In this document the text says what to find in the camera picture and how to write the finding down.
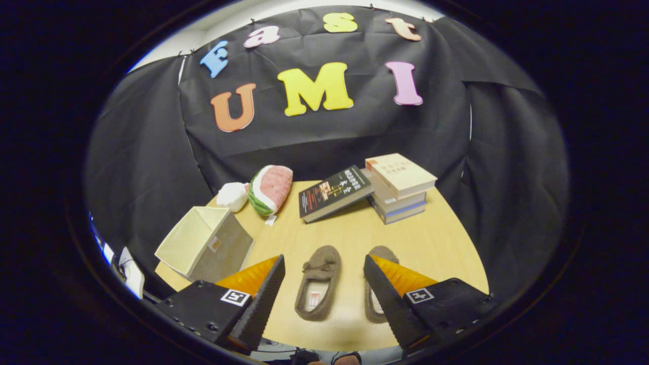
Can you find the black backdrop cloth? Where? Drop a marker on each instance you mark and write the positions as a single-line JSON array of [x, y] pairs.
[[324, 137]]

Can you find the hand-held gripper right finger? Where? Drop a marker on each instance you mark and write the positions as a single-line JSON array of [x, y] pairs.
[[388, 309]]

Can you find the blue-edged book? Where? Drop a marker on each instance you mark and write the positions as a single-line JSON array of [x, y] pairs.
[[403, 215]]

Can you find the brown slipper shoe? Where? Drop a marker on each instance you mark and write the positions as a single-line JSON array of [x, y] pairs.
[[319, 268], [386, 252]]

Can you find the beige book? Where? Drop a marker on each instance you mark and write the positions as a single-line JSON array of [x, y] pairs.
[[400, 172]]

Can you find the watermelon slice plush toy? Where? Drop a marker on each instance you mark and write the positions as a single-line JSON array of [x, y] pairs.
[[271, 187]]

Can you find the white plush toy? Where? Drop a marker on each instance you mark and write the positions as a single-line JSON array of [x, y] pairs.
[[232, 196]]

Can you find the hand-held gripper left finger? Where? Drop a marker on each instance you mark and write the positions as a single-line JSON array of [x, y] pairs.
[[261, 304]]

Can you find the black paperback book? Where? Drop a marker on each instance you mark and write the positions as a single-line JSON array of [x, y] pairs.
[[332, 195]]

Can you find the grey fabric storage box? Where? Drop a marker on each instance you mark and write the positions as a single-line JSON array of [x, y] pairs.
[[223, 253]]

